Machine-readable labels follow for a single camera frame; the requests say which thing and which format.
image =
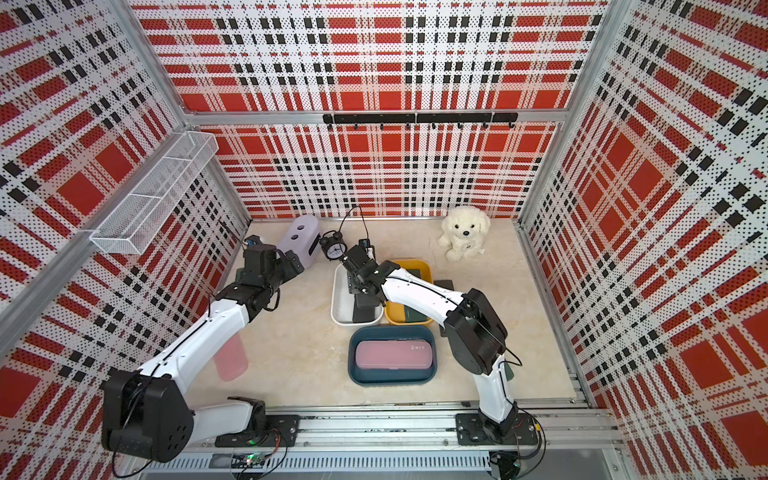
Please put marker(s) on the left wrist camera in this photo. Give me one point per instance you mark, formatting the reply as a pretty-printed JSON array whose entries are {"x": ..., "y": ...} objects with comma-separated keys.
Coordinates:
[{"x": 252, "y": 240}]

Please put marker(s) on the pink pencil case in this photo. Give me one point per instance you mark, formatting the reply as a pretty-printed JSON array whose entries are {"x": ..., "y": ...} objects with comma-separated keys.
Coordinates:
[
  {"x": 231, "y": 360},
  {"x": 394, "y": 355}
]

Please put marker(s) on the black hook rail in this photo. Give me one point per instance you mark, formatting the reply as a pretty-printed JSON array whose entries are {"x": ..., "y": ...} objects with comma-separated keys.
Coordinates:
[{"x": 421, "y": 118}]

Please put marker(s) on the metal base rail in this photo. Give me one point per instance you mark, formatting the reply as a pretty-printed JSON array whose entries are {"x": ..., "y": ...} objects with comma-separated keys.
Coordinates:
[{"x": 558, "y": 441}]

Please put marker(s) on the yellow storage box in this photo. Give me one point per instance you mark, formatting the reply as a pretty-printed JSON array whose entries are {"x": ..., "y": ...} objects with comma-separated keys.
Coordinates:
[{"x": 395, "y": 312}]

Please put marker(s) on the white wire basket shelf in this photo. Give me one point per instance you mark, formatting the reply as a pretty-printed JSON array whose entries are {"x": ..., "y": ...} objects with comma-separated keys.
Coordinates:
[{"x": 133, "y": 224}]

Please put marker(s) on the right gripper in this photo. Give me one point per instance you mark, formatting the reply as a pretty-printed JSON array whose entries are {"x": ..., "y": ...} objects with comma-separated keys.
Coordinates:
[{"x": 354, "y": 285}]

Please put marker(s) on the dark teal storage box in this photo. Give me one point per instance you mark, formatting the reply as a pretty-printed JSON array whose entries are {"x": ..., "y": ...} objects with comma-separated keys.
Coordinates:
[{"x": 381, "y": 378}]

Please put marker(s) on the black pencil case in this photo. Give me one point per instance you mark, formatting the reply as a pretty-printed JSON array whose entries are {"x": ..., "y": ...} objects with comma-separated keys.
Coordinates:
[
  {"x": 364, "y": 308},
  {"x": 445, "y": 284}
]

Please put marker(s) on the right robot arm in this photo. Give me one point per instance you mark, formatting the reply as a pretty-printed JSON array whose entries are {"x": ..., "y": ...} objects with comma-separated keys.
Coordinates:
[{"x": 475, "y": 332}]

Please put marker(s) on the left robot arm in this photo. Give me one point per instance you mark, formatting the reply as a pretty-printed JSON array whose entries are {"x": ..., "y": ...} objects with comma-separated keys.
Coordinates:
[{"x": 145, "y": 413}]

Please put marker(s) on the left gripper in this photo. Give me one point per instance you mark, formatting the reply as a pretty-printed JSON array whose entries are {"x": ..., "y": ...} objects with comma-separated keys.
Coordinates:
[{"x": 291, "y": 268}]

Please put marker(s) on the black alarm clock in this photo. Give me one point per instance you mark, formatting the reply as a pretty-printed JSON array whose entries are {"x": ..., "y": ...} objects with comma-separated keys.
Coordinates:
[{"x": 333, "y": 245}]

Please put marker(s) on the lilac plastic container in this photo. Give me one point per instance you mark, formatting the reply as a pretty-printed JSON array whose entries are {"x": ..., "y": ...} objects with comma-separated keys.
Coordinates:
[{"x": 303, "y": 238}]

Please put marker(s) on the white plush dog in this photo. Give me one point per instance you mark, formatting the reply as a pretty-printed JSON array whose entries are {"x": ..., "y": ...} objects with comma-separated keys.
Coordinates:
[{"x": 464, "y": 230}]

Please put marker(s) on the white storage box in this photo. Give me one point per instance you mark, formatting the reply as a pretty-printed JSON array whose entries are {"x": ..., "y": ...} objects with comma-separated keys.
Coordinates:
[{"x": 342, "y": 302}]

